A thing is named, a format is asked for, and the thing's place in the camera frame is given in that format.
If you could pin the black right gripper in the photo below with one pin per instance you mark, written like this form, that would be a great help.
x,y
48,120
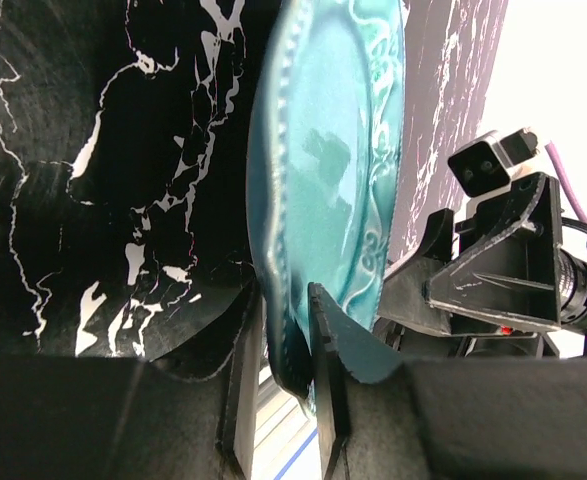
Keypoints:
x,y
509,288

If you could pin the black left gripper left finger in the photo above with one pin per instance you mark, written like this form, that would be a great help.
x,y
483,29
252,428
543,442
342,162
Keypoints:
x,y
188,415

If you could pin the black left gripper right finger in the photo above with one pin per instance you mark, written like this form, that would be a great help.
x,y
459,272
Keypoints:
x,y
384,415

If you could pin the teal scalloped plate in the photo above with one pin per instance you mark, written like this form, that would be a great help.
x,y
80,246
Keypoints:
x,y
323,164

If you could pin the black marble pattern mat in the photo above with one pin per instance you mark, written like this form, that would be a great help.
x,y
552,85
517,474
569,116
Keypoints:
x,y
123,132

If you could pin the aluminium mounting rail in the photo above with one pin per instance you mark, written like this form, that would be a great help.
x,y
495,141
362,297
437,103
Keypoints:
x,y
286,440

